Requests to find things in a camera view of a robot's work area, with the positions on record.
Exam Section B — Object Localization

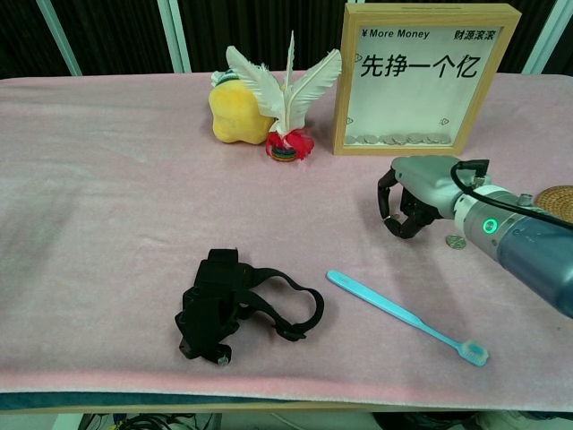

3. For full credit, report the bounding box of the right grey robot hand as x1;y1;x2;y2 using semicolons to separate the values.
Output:
377;155;467;239

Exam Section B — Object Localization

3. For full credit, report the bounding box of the round woven coaster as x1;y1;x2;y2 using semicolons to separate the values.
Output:
534;187;573;214

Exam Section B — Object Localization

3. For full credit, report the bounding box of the light blue toothbrush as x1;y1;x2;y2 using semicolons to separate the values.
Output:
325;270;491;369

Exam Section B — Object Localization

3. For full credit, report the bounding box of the white feather shuttlecock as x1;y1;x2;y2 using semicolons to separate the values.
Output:
225;30;344;164

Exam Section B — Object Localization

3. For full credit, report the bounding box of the yellow plush toy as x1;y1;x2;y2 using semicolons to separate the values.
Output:
209;69;273;145

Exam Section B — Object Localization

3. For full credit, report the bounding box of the pink tablecloth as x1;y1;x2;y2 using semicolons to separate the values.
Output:
0;69;573;412

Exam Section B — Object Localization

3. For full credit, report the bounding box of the black curtain backdrop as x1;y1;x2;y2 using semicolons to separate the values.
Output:
0;0;573;81

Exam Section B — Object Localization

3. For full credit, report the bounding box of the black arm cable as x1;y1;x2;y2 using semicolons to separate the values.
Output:
449;159;573;225

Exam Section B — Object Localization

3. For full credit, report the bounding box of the row of grey stones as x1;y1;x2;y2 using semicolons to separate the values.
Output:
346;133;452;147

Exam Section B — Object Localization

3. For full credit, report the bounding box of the wooden money box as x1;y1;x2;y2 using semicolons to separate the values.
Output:
331;3;524;158

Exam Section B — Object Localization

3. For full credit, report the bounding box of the aluminium partition post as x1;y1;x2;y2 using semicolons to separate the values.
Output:
35;0;84;77
167;0;194;73
543;0;573;75

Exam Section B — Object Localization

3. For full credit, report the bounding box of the black strap mount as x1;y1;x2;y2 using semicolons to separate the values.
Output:
174;247;326;366

